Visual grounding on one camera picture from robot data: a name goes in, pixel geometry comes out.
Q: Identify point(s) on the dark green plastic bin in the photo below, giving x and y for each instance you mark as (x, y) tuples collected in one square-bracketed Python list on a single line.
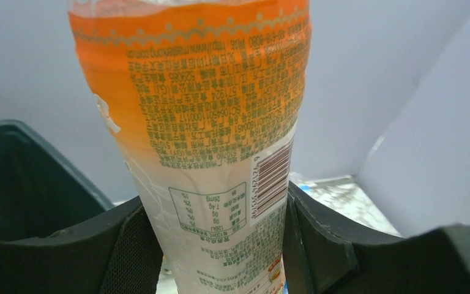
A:
[(41, 191)]

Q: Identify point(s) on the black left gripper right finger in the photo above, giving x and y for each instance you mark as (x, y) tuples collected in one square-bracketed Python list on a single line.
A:
[(326, 252)]

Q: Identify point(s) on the orange label juice bottle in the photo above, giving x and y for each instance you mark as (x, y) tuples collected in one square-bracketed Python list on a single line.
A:
[(202, 98)]

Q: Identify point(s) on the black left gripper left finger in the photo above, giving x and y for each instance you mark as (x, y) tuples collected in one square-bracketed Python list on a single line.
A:
[(114, 252)]

